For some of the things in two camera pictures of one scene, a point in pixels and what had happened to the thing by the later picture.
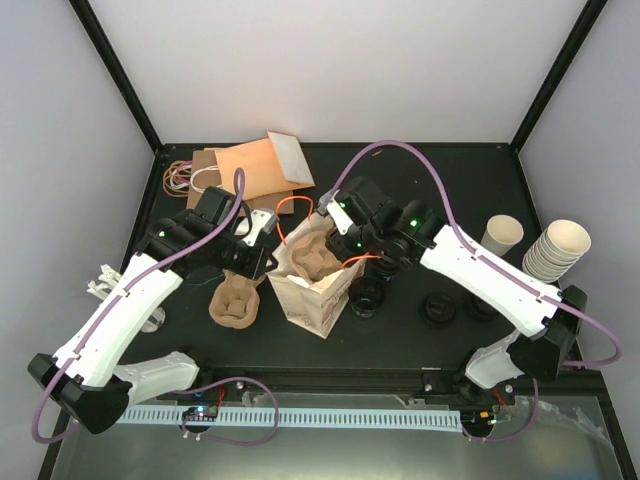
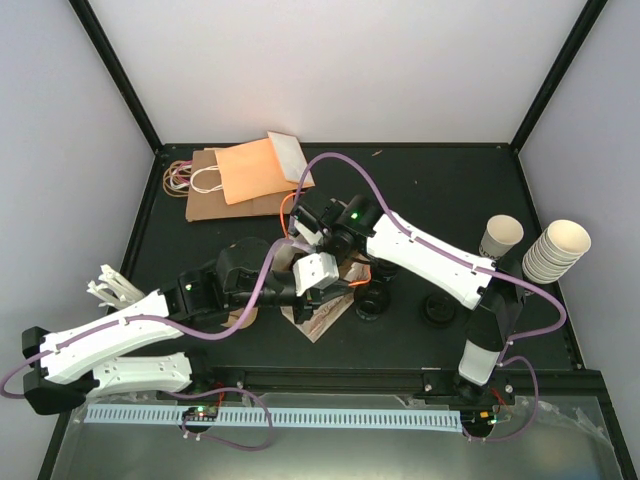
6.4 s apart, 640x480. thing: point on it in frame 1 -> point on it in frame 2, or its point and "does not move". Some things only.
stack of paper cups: (556, 251) does not move
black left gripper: (254, 268) -> (317, 296)
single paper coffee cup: (502, 232) does not move
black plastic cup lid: (437, 308) does not move
